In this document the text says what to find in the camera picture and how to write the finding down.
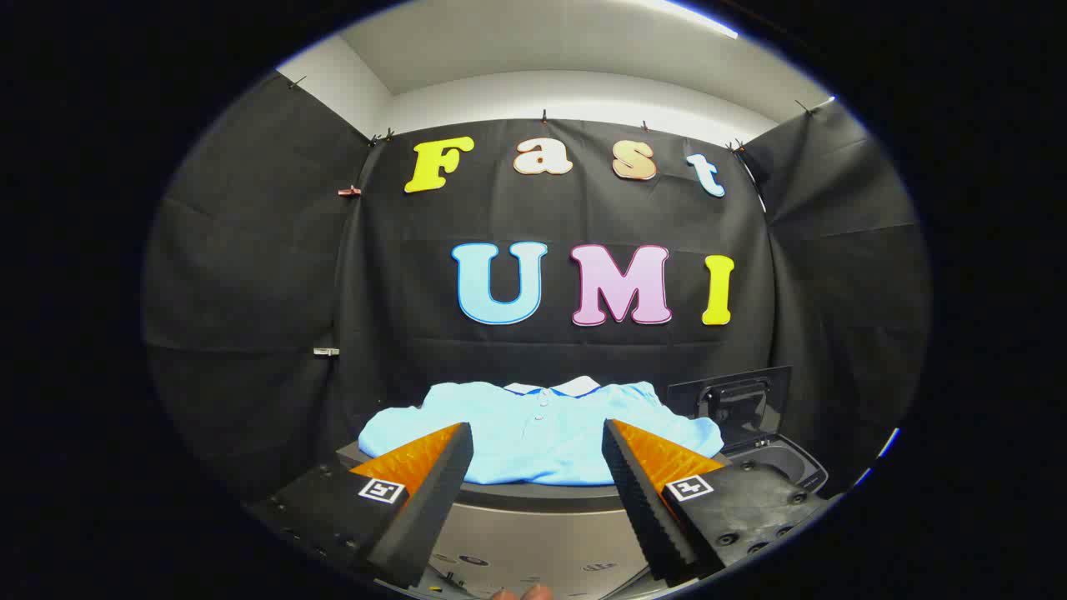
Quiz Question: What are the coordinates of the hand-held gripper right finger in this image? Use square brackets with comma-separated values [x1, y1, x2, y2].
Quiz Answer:
[601, 418, 830, 586]

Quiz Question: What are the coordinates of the black backdrop cloth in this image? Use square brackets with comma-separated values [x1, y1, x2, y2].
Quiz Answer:
[143, 71, 930, 501]

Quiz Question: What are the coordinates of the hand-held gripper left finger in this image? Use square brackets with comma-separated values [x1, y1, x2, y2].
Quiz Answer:
[246, 422, 474, 589]

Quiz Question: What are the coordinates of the light blue polo shirt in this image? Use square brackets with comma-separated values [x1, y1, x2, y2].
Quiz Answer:
[358, 377, 724, 487]

